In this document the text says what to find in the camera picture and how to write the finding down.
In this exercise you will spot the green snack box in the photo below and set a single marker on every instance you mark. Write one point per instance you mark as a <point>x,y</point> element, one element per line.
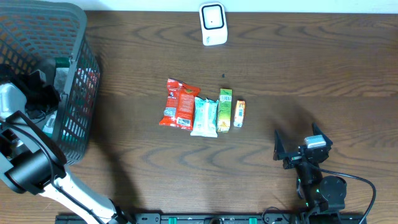
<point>224,110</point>

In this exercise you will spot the grey plastic mesh basket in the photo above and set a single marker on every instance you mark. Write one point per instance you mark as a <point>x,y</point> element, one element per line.
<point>35,30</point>

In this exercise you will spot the white teal wipes packet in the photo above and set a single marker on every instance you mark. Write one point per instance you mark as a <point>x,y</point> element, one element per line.
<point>205,118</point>

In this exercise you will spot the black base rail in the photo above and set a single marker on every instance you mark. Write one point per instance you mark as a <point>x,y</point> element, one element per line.
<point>270,218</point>

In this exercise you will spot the green white 3M packet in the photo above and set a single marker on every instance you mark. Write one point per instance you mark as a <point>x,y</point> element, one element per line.
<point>59,68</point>

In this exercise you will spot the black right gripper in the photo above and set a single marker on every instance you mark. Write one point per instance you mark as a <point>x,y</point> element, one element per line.
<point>280,154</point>

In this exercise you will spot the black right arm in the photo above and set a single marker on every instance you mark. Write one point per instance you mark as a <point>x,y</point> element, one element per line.
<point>324,196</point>

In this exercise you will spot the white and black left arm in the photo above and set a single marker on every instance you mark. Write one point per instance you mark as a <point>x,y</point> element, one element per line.
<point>43,170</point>

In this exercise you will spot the red snack packet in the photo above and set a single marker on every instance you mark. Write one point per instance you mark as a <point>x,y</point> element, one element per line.
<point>180,105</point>

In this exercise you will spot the small orange candy box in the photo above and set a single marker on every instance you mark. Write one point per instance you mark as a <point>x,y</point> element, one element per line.
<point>239,113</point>

